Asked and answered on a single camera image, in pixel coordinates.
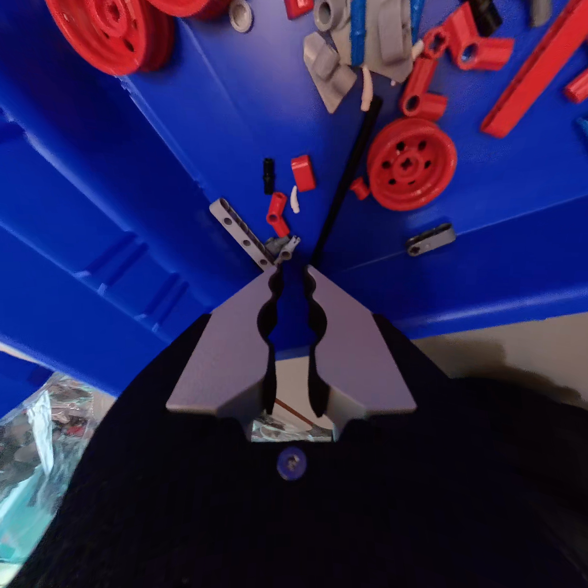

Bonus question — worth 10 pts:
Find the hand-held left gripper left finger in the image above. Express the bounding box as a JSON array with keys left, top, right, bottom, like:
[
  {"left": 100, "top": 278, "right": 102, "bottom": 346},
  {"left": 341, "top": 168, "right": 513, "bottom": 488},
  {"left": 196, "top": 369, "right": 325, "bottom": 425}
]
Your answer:
[{"left": 165, "top": 266, "right": 283, "bottom": 433}]

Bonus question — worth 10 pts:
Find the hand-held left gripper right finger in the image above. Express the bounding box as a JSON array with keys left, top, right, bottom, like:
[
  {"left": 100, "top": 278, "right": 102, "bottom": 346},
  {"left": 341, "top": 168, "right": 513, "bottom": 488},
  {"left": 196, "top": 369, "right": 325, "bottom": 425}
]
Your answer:
[{"left": 304, "top": 265, "right": 418, "bottom": 435}]

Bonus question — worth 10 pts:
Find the small grey pin connector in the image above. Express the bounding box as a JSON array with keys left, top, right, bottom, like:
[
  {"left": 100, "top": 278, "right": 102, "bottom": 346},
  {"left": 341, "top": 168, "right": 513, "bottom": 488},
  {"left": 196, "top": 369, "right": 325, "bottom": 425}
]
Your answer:
[{"left": 266, "top": 235, "right": 301, "bottom": 265}]

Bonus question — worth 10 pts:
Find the blue plastic bin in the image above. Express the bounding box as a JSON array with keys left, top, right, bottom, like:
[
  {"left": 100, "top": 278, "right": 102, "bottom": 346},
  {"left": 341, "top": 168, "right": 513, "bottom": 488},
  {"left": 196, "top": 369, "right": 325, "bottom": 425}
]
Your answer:
[{"left": 0, "top": 0, "right": 588, "bottom": 416}]

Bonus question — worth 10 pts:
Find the grey desk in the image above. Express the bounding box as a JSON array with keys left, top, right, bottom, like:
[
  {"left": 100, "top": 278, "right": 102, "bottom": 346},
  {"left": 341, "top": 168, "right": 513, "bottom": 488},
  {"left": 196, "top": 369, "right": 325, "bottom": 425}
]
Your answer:
[{"left": 275, "top": 312, "right": 588, "bottom": 430}]

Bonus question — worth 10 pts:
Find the grey beam with holes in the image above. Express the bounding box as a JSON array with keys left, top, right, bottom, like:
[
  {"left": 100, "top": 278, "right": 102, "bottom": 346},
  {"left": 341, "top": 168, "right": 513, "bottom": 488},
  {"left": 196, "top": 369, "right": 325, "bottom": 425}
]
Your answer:
[{"left": 209, "top": 198, "right": 276, "bottom": 272}]

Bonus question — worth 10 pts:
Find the dark grey short beam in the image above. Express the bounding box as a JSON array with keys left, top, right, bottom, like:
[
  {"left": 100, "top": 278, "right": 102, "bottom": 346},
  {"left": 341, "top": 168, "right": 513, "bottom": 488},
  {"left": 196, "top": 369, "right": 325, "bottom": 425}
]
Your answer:
[{"left": 405, "top": 223, "right": 457, "bottom": 257}]

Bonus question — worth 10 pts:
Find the small red angle connector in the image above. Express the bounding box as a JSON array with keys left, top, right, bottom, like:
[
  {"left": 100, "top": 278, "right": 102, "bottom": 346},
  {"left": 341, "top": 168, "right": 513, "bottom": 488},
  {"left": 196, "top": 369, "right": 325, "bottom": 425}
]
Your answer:
[{"left": 266, "top": 192, "right": 291, "bottom": 239}]

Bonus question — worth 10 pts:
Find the long black axle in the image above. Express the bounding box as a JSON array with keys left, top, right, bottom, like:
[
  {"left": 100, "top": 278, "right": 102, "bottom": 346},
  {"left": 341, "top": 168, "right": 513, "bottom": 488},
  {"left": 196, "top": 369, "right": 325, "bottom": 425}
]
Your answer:
[{"left": 310, "top": 96, "right": 383, "bottom": 267}]

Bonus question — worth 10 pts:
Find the clear plastic bag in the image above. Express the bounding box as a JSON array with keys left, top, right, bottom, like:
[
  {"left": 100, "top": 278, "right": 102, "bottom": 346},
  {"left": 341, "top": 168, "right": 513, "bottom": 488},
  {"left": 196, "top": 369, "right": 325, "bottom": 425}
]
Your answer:
[{"left": 0, "top": 372, "right": 115, "bottom": 568}]

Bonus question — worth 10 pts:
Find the red curved panel piece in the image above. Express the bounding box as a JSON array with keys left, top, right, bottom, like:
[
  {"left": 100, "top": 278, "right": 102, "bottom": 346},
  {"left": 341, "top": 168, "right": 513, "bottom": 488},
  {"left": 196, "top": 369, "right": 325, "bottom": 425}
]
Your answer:
[{"left": 290, "top": 155, "right": 317, "bottom": 193}]

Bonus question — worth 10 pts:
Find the red toy wheel rim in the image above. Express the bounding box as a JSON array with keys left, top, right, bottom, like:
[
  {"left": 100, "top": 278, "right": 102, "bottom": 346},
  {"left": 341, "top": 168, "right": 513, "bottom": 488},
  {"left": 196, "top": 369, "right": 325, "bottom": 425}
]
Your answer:
[
  {"left": 147, "top": 0, "right": 230, "bottom": 20},
  {"left": 367, "top": 117, "right": 458, "bottom": 212},
  {"left": 45, "top": 0, "right": 176, "bottom": 77}
]

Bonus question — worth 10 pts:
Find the grey connector block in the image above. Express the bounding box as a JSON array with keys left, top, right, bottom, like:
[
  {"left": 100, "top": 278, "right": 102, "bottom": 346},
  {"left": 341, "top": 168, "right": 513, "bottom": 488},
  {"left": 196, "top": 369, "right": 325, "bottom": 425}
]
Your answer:
[{"left": 303, "top": 32, "right": 358, "bottom": 114}]

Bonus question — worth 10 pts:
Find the grey and blue subassembly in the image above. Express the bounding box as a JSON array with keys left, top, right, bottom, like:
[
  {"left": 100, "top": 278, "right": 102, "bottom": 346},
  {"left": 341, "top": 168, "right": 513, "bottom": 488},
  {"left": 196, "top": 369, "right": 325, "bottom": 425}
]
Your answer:
[{"left": 314, "top": 0, "right": 426, "bottom": 84}]

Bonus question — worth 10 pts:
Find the long red beam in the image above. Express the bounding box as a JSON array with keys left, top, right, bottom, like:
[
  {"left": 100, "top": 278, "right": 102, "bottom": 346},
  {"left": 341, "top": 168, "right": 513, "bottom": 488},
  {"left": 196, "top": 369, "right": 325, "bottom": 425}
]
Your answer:
[{"left": 480, "top": 0, "right": 588, "bottom": 139}]

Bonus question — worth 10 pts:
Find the short red beam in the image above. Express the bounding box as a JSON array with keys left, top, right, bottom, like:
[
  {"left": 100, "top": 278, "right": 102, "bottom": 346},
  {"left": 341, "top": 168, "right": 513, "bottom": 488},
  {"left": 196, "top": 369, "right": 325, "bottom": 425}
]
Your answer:
[{"left": 563, "top": 69, "right": 588, "bottom": 104}]

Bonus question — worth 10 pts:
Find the light grey bush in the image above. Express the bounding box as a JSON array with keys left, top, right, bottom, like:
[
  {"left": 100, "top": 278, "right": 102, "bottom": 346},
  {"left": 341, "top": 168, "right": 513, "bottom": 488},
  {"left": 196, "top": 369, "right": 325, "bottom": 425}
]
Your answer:
[{"left": 229, "top": 0, "right": 254, "bottom": 33}]

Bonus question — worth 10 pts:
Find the black pin connector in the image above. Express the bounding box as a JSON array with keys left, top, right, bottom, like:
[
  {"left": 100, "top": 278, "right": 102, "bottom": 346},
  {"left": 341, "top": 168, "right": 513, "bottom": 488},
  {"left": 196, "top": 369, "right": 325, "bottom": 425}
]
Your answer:
[{"left": 469, "top": 0, "right": 504, "bottom": 38}]

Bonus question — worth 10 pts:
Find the dark grey axle piece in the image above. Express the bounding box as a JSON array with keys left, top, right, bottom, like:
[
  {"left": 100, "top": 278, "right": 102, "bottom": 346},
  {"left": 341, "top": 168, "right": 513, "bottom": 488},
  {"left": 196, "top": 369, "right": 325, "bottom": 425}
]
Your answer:
[{"left": 528, "top": 0, "right": 553, "bottom": 28}]

